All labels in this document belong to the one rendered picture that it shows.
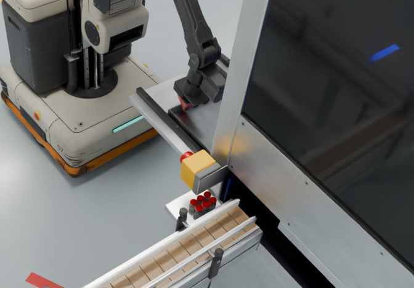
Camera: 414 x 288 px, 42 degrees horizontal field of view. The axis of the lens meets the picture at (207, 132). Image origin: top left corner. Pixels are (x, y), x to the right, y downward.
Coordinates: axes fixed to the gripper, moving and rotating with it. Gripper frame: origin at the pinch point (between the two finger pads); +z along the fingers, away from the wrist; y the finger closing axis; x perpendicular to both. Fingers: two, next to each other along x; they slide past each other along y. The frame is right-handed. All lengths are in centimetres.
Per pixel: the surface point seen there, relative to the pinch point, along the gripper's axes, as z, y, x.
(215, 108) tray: 0.7, 4.0, 9.4
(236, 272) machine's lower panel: 15, 48, -12
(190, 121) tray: 0.7, 4.4, -1.2
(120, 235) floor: 92, -4, -9
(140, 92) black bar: 2.0, -12.8, -7.9
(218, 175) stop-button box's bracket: -16.2, 29.3, -15.5
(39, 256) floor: 94, -14, -41
